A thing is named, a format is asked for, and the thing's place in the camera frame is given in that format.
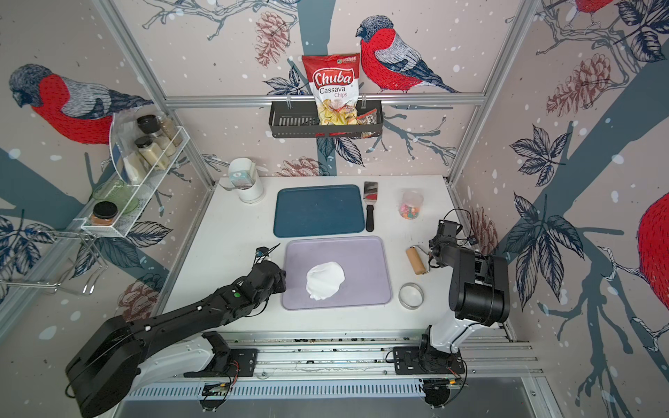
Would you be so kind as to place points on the lilac silicone mat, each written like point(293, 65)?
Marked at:
point(362, 259)

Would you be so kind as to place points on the black wire wall basket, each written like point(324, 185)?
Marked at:
point(302, 120)

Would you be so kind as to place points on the white utensil holder cup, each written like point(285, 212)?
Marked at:
point(250, 196)

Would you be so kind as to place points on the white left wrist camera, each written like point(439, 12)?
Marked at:
point(261, 252)

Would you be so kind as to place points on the green glass bowl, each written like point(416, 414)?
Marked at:
point(119, 193)

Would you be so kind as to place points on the wooden rolling pin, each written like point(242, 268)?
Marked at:
point(414, 256)

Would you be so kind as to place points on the clear acrylic wall shelf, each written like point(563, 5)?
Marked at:
point(132, 168)

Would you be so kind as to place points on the white dough lump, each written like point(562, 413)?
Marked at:
point(324, 280)

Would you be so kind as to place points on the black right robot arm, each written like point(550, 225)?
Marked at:
point(478, 291)

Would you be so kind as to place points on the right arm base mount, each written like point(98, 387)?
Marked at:
point(427, 359)

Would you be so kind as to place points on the metal ring cutter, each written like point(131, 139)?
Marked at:
point(411, 296)

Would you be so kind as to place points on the teal plastic tray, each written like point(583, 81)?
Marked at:
point(318, 211)

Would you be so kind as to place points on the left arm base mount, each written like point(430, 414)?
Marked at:
point(205, 356)

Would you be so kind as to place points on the black lid spice jar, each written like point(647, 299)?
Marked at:
point(152, 153)
point(150, 125)

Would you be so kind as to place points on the teal paper carton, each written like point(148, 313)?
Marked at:
point(242, 179)

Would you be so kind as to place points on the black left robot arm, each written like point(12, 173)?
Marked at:
point(101, 374)

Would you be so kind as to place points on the wire wall rack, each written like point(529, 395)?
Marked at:
point(52, 261)

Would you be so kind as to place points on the short brown powder jar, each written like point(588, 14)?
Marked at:
point(104, 213)

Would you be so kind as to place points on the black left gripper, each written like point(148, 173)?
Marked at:
point(281, 280)

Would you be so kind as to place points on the clear cup with candies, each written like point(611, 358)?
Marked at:
point(411, 204)

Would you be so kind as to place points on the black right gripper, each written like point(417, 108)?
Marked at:
point(433, 241)

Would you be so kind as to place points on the small dark snack packet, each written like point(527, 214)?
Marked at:
point(368, 118)

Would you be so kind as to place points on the red Chuba chips bag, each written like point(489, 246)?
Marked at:
point(334, 82)

